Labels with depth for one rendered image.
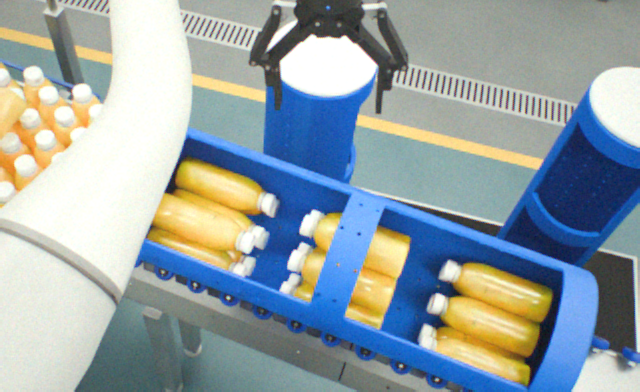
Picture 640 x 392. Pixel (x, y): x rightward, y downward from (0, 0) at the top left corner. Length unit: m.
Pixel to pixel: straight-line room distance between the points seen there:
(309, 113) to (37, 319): 1.35
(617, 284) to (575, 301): 1.44
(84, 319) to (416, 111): 2.72
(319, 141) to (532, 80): 1.78
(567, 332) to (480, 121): 1.98
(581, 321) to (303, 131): 0.87
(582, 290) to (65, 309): 1.00
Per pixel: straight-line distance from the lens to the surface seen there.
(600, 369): 1.60
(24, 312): 0.42
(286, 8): 0.83
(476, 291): 1.34
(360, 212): 1.24
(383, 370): 1.45
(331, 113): 1.72
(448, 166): 2.93
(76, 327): 0.44
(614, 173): 2.28
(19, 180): 1.53
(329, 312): 1.24
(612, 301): 2.66
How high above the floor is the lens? 2.27
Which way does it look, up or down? 55 degrees down
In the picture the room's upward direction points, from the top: 9 degrees clockwise
